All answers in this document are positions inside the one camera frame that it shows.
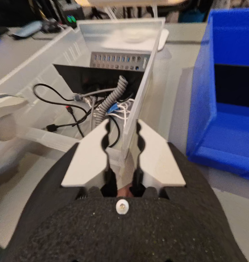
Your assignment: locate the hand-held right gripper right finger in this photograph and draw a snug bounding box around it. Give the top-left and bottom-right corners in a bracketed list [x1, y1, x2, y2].
[130, 119, 186, 197]

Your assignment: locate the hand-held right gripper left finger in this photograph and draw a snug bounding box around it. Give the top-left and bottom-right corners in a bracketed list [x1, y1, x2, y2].
[61, 119, 117, 197]

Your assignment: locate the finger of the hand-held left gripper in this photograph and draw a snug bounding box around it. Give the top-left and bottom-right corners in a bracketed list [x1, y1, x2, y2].
[0, 94, 28, 112]

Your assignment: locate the thin black USB cable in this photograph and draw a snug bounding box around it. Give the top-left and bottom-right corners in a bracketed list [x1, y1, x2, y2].
[33, 84, 90, 138]

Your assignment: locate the white USB cable blue tape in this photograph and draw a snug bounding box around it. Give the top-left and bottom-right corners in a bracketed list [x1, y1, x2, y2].
[84, 97, 135, 124]

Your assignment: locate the clear plastic divided bin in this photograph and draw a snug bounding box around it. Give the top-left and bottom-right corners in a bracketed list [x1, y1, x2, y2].
[0, 17, 166, 164]

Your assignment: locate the grey USB cable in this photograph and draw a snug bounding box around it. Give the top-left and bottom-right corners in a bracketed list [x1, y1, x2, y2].
[72, 75, 128, 131]

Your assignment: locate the blue plastic bin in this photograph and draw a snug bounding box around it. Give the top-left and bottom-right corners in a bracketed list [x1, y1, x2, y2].
[186, 8, 249, 181]

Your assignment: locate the large black multi-port USB hub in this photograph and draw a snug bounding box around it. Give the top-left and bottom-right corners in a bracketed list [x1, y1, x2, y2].
[90, 52, 148, 71]

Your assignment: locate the person's right hand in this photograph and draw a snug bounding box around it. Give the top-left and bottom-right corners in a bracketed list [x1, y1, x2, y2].
[117, 184, 135, 197]

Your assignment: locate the grey flat pouch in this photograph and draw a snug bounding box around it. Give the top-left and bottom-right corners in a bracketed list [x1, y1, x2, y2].
[12, 20, 43, 38]

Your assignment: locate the black power station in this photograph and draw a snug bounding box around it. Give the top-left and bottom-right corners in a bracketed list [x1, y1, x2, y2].
[55, 4, 84, 28]

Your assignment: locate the wooden book stand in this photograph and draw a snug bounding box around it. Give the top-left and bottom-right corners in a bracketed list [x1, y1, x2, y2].
[89, 0, 170, 51]

